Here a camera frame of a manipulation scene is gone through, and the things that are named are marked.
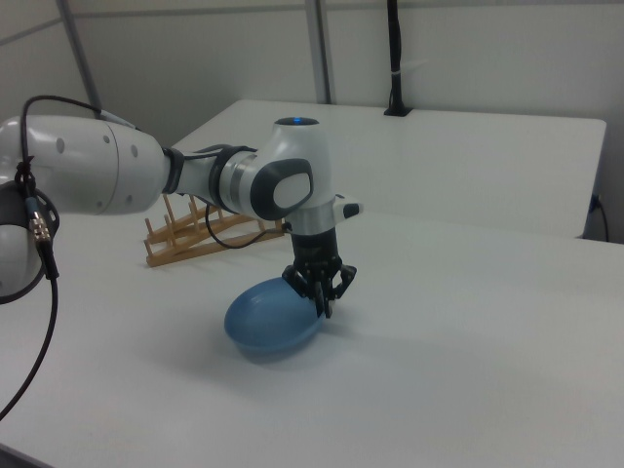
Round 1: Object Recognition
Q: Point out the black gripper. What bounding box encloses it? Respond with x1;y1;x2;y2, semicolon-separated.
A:
282;228;359;321

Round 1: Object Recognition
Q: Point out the thin black wall cable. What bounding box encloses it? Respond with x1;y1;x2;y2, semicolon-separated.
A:
597;197;611;241

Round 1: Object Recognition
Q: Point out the black pole with base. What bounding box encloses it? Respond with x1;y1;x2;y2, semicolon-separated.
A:
383;0;414;118

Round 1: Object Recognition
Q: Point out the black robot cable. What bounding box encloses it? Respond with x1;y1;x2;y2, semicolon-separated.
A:
0;96;293;421

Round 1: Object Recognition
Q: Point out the wooden plate rack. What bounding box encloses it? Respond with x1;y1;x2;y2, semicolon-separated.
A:
142;193;287;269

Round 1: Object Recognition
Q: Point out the white adjoining table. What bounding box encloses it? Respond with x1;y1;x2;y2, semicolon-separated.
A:
171;99;608;240

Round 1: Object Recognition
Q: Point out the blue round plate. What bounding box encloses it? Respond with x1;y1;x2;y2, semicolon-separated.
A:
222;276;327;365

